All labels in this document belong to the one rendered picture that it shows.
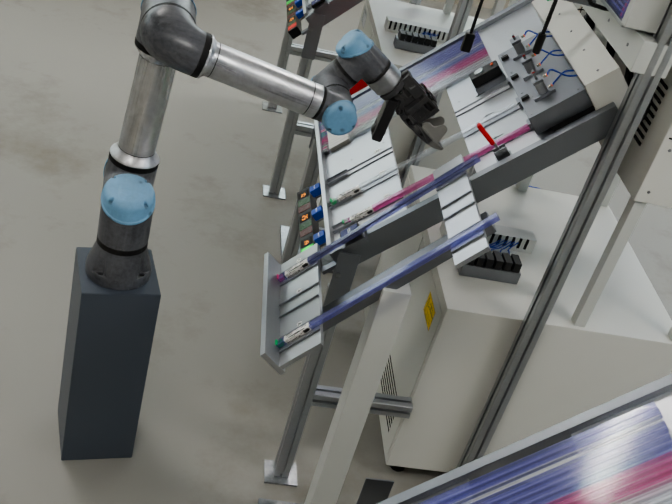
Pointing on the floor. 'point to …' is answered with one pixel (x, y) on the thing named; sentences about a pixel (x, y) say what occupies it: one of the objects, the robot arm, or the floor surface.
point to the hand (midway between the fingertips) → (436, 145)
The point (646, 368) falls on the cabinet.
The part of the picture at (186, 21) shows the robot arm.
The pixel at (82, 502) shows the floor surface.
